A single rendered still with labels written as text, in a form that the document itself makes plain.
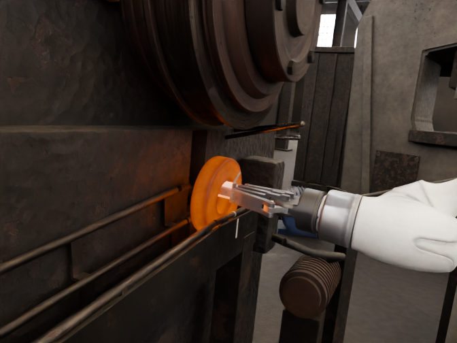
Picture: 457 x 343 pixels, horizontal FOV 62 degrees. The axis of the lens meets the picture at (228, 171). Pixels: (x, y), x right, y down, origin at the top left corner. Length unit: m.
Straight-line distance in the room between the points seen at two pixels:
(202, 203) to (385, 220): 0.30
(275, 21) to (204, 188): 0.30
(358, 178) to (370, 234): 2.86
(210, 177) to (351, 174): 2.87
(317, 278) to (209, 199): 0.43
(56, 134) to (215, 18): 0.27
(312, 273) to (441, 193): 0.39
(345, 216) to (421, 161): 2.70
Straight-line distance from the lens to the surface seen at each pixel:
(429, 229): 0.62
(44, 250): 0.52
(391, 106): 3.38
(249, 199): 0.66
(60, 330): 0.46
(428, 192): 0.77
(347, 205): 0.63
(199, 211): 0.68
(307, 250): 1.03
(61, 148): 0.52
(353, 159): 3.48
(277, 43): 0.62
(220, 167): 0.69
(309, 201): 0.65
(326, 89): 4.92
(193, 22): 0.56
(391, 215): 0.62
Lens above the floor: 0.92
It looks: 10 degrees down
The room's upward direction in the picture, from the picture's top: 5 degrees clockwise
